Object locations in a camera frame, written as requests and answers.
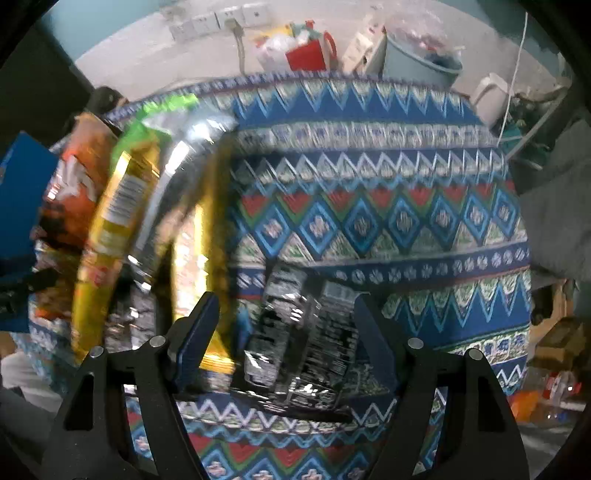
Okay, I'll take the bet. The black white snack packet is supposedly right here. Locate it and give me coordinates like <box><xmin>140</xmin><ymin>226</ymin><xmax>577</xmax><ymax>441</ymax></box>
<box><xmin>230</xmin><ymin>261</ymin><xmax>362</xmax><ymax>423</ymax></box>

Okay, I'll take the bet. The short yellow snack packet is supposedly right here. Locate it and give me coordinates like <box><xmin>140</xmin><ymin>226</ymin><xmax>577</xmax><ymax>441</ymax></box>
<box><xmin>170</xmin><ymin>144</ymin><xmax>235</xmax><ymax>375</ymax></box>

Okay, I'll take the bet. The long yellow snack packet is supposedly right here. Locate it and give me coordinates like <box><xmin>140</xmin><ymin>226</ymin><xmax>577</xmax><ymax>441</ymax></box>
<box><xmin>71</xmin><ymin>145</ymin><xmax>160</xmax><ymax>361</ymax></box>

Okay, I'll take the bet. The orange black snack bag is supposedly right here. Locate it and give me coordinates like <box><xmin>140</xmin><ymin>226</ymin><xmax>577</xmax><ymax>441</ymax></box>
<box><xmin>33</xmin><ymin>112</ymin><xmax>117</xmax><ymax>321</ymax></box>

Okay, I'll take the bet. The plastic bottle red label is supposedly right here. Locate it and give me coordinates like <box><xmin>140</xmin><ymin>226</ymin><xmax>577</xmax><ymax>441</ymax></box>
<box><xmin>511</xmin><ymin>368</ymin><xmax>587</xmax><ymax>428</ymax></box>

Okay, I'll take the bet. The blue patterned tablecloth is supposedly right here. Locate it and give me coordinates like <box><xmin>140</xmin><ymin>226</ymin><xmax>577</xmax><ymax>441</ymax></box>
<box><xmin>13</xmin><ymin>73</ymin><xmax>532</xmax><ymax>480</ymax></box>

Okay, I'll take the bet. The silver foil snack packet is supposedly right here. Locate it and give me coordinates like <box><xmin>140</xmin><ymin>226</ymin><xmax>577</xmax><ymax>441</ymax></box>
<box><xmin>127</xmin><ymin>107</ymin><xmax>238</xmax><ymax>293</ymax></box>

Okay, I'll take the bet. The green snack packet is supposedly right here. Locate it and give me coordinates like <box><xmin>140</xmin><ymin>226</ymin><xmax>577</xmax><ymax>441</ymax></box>
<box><xmin>109</xmin><ymin>93</ymin><xmax>199</xmax><ymax>174</ymax></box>

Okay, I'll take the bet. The grey cloth pile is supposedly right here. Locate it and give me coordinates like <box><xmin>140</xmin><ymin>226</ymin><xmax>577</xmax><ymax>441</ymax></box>
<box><xmin>509</xmin><ymin>119</ymin><xmax>590</xmax><ymax>282</ymax></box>

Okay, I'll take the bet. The blue cardboard box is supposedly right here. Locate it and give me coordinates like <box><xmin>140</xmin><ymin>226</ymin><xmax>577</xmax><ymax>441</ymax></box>
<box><xmin>1</xmin><ymin>132</ymin><xmax>58</xmax><ymax>333</ymax></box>

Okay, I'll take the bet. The black round object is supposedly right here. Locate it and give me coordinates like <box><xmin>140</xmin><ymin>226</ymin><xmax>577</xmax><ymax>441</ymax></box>
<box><xmin>85</xmin><ymin>86</ymin><xmax>127</xmax><ymax>116</ymax></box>

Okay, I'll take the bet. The white kettle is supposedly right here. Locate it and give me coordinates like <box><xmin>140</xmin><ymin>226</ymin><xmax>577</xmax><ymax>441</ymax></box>
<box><xmin>470</xmin><ymin>72</ymin><xmax>513</xmax><ymax>127</ymax></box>

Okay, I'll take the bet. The light blue waste bin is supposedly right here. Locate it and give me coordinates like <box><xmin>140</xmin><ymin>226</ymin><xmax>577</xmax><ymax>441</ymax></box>
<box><xmin>382</xmin><ymin>29</ymin><xmax>464</xmax><ymax>88</ymax></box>

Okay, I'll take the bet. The red white shopping bag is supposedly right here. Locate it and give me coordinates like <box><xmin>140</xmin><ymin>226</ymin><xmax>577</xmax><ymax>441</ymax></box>
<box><xmin>253</xmin><ymin>21</ymin><xmax>339</xmax><ymax>72</ymax></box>

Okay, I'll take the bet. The white wall socket strip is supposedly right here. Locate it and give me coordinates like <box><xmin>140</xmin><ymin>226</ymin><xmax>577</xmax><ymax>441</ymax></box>
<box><xmin>160</xmin><ymin>1</ymin><xmax>273</xmax><ymax>42</ymax></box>

